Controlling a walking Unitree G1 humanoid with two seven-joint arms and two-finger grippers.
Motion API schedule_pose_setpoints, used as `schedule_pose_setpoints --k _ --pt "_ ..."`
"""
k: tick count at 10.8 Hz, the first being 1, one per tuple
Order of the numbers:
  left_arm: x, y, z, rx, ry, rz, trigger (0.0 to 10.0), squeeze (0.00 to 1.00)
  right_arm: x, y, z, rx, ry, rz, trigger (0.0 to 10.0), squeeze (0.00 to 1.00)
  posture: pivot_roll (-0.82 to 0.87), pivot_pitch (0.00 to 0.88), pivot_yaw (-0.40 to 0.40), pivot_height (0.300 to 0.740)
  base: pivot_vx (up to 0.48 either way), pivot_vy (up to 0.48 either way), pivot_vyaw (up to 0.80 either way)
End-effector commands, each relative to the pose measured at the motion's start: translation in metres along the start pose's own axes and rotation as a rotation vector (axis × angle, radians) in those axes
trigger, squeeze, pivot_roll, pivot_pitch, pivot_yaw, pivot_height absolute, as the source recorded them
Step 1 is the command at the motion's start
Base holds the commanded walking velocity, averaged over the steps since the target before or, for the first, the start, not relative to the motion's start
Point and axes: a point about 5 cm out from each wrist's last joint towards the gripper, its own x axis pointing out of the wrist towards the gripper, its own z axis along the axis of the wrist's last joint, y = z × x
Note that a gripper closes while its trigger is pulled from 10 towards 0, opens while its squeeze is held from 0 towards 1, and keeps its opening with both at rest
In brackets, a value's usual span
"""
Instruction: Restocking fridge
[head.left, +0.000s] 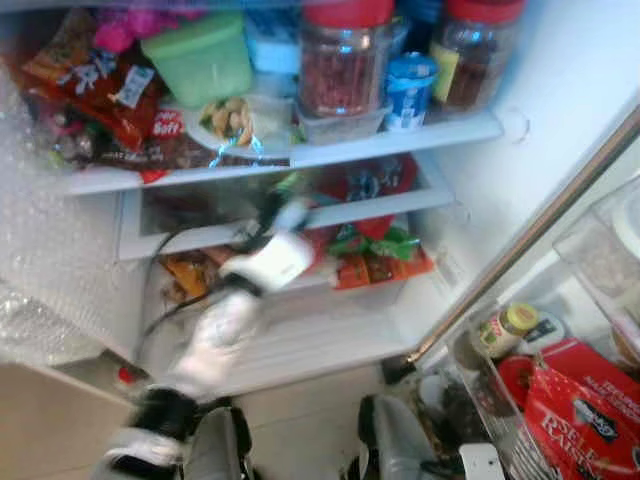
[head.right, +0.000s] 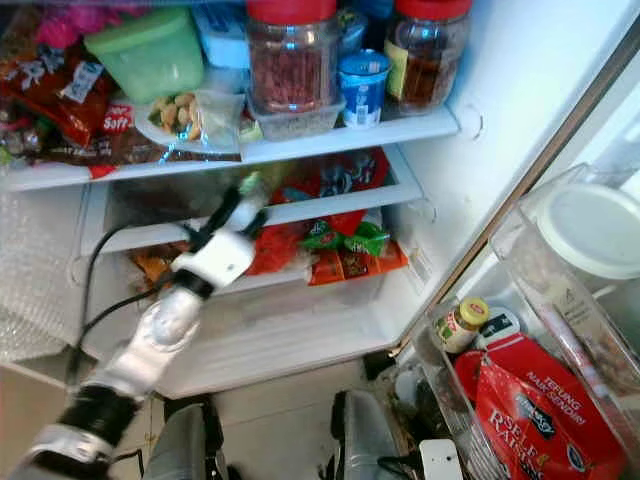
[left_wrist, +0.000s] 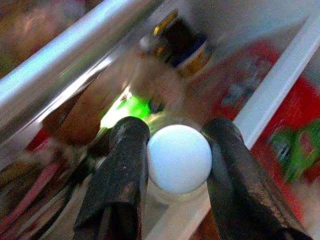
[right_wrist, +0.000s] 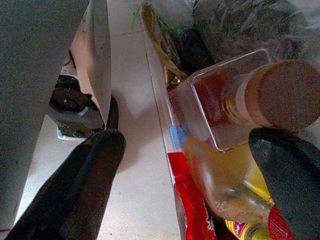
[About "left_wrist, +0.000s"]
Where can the silver fridge shelf rail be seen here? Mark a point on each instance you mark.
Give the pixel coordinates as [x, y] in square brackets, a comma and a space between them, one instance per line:
[62, 57]

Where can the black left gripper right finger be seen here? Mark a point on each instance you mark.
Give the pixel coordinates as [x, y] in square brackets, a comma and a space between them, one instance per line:
[235, 180]

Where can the clear bottle white cap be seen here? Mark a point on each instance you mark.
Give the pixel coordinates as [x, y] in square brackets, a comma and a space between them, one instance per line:
[178, 157]

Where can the brown bottle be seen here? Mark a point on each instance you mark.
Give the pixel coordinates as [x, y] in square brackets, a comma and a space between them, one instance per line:
[75, 120]

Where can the red green carton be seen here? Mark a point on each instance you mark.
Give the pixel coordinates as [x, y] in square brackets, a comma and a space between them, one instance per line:
[300, 120]

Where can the green glass bottle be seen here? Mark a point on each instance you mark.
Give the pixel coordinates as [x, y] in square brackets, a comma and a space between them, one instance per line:
[132, 106]

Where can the white fridge shelf edge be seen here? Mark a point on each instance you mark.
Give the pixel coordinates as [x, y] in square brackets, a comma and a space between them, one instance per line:
[277, 85]

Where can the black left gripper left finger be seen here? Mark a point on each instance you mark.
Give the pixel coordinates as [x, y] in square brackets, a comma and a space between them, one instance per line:
[120, 175]

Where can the dark jar yellow blue label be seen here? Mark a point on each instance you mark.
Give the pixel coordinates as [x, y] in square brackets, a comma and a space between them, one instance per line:
[185, 42]

